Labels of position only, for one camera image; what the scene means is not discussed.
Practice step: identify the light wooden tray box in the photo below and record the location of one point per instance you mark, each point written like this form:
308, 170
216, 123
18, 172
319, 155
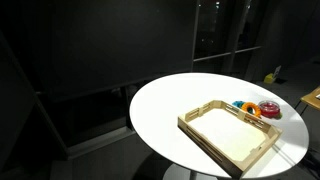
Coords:
233, 133

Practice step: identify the yellow box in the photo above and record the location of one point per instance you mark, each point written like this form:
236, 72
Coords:
268, 78

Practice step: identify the black partition panel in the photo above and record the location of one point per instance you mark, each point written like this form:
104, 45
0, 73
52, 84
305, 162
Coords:
113, 46

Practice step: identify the white card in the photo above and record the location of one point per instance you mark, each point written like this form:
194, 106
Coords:
277, 70

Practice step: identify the wooden side table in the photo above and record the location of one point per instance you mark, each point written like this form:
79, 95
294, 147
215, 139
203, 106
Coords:
311, 98

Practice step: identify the grey window frame rail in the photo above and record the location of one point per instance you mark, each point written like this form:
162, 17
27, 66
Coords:
213, 56

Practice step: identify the white table pedestal base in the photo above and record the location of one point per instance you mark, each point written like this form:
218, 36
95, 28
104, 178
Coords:
176, 173

